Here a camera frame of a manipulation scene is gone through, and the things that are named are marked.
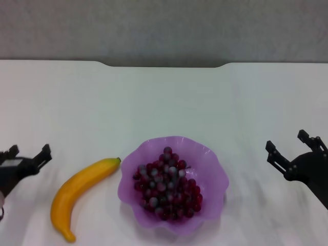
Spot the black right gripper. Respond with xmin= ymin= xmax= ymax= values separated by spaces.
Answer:
xmin=265 ymin=129 xmax=328 ymax=208

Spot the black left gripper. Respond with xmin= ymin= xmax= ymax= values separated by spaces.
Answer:
xmin=0 ymin=143 xmax=53 ymax=198

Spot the yellow plastic banana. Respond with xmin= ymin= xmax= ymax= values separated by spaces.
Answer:
xmin=50 ymin=157 xmax=121 ymax=243

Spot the dark red grape bunch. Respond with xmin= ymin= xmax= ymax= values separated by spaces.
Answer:
xmin=132 ymin=146 xmax=203 ymax=221

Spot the purple wavy plastic bowl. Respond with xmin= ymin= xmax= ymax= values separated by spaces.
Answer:
xmin=117 ymin=135 xmax=230 ymax=236

